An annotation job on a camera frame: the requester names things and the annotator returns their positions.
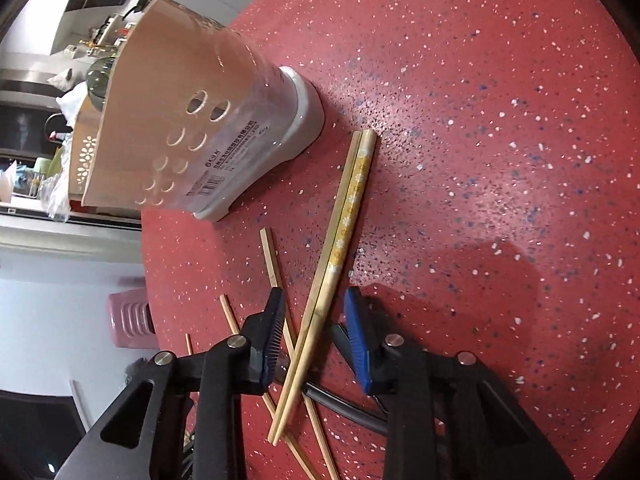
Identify beige utensil holder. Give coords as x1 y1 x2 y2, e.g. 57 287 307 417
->
82 0 324 221

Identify plain bamboo chopstick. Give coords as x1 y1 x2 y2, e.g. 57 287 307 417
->
267 131 361 446

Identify patterned bamboo chopstick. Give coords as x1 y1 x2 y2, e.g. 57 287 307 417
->
284 129 378 430

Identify beige plastic storage cart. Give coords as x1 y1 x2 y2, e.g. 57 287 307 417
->
68 98 102 200

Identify dark translucent plastic spoon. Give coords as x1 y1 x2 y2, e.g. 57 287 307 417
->
329 323 355 370
302 373 390 437

